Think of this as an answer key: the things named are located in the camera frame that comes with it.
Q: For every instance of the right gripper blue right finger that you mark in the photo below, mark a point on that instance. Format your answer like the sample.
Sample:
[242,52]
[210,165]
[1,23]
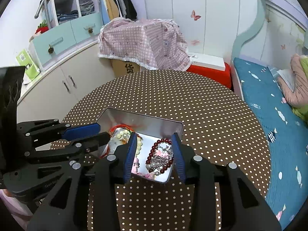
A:
[179,161]

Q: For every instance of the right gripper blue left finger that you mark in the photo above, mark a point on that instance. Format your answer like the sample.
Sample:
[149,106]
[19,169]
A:
[130,156]

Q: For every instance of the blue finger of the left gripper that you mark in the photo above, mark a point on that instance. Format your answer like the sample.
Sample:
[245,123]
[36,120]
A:
[88,144]
[73,133]

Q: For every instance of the grey metal tin box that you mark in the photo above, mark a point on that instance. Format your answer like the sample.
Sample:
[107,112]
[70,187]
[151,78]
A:
[153,154]

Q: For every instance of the brown polka dot tablecloth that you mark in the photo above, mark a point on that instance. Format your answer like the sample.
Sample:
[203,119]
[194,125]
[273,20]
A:
[217,124]

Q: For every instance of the green white paper bag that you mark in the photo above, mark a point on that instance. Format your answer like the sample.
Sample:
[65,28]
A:
[31,69]

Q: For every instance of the brown cardboard box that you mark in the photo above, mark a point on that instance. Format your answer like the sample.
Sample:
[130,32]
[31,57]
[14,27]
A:
[122,68]

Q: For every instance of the teal drawer unit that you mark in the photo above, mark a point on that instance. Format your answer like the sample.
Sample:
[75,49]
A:
[57,40]

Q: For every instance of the red stool with white top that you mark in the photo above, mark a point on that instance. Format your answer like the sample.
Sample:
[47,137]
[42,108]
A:
[212,67]

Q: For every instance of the teal bed sheet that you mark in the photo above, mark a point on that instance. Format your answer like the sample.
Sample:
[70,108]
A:
[286,136]

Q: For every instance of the pink checkered cover cloth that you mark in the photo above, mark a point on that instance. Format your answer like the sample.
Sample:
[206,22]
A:
[151,43]

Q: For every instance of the white shelf with clothes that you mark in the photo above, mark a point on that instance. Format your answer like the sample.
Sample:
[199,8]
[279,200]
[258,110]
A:
[55,12]

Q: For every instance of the pink and green folded quilt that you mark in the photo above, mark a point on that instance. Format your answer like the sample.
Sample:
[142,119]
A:
[297,97]

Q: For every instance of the hanging clothes row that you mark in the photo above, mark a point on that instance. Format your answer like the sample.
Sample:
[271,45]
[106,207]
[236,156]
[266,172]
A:
[110,9]

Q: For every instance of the white wardrobe doors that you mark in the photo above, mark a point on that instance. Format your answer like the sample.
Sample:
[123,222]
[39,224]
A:
[209,26]

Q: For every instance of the white cabinet with handles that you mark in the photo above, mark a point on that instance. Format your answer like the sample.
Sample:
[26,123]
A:
[63,85]

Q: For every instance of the teal bunk bed frame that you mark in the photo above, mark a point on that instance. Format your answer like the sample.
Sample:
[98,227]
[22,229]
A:
[251,32]

